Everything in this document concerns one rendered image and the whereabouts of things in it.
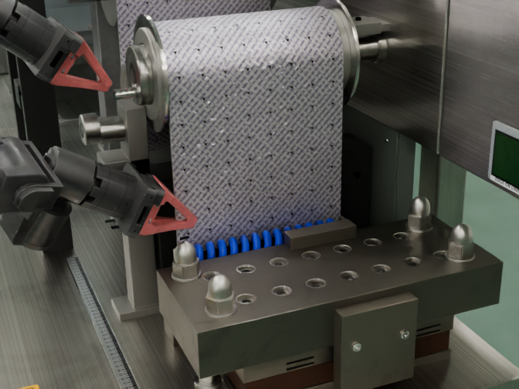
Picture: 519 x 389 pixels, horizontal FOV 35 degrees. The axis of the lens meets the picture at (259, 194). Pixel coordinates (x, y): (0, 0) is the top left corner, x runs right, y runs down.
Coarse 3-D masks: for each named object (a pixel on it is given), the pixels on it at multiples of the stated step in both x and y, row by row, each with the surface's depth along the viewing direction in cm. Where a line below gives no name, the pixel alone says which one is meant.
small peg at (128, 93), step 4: (128, 88) 103; (132, 88) 103; (116, 92) 102; (120, 92) 102; (124, 92) 102; (128, 92) 103; (132, 92) 103; (136, 92) 103; (116, 96) 102; (120, 96) 103; (124, 96) 103; (128, 96) 103; (132, 96) 103; (136, 96) 103
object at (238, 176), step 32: (192, 128) 103; (224, 128) 104; (256, 128) 106; (288, 128) 108; (320, 128) 110; (192, 160) 104; (224, 160) 106; (256, 160) 108; (288, 160) 109; (320, 160) 111; (192, 192) 106; (224, 192) 108; (256, 192) 109; (288, 192) 111; (320, 192) 113; (224, 224) 109; (256, 224) 111; (288, 224) 113
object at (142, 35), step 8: (336, 16) 109; (136, 32) 105; (144, 32) 101; (344, 32) 108; (136, 40) 106; (144, 40) 102; (152, 40) 100; (344, 40) 108; (152, 48) 99; (344, 48) 108; (152, 56) 100; (344, 56) 108; (152, 64) 100; (344, 64) 108; (344, 72) 109; (160, 80) 99; (344, 80) 110; (160, 88) 100; (160, 96) 100; (144, 104) 107; (152, 104) 104; (160, 104) 101; (152, 112) 104
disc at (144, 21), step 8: (144, 16) 102; (136, 24) 106; (144, 24) 102; (152, 24) 99; (152, 32) 99; (160, 40) 98; (160, 48) 98; (160, 56) 98; (160, 64) 99; (160, 72) 99; (168, 88) 99; (168, 96) 99; (168, 104) 100; (160, 112) 102; (168, 112) 100; (152, 120) 107; (160, 120) 103; (152, 128) 107; (160, 128) 104
